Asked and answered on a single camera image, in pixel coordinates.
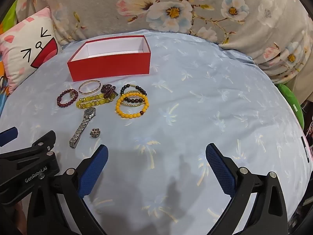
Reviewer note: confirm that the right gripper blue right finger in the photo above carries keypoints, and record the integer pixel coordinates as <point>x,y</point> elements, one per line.
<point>268,214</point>

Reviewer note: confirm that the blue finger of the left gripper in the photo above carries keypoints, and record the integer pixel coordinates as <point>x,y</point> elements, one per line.
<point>44,144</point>
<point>8,135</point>

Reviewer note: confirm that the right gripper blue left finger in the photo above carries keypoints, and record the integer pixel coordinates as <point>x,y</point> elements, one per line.
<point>45,211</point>

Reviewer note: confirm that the small flower brooch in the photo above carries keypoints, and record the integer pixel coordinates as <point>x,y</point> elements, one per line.
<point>95,133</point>

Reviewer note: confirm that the silver wrist watch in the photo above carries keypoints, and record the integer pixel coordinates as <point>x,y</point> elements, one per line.
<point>89,113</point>

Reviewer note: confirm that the rose gold bangle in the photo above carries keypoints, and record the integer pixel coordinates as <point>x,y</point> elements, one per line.
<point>89,87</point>

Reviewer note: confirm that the light blue palm bedsheet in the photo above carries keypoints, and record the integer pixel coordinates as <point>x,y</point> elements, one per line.
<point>157,179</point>

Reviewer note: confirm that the pink cat face pillow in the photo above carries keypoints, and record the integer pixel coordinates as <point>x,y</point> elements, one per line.
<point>26,46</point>

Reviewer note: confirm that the red cardboard box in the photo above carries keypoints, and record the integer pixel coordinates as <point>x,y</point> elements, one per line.
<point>110,57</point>

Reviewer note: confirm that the colourful cartoon bedding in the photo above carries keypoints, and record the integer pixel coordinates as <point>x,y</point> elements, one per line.
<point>8,22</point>

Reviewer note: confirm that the green object at bedside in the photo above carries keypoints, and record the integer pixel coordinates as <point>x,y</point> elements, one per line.
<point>293,102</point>

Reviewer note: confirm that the floral grey blanket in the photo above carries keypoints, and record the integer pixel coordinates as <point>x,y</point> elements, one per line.
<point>276,34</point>

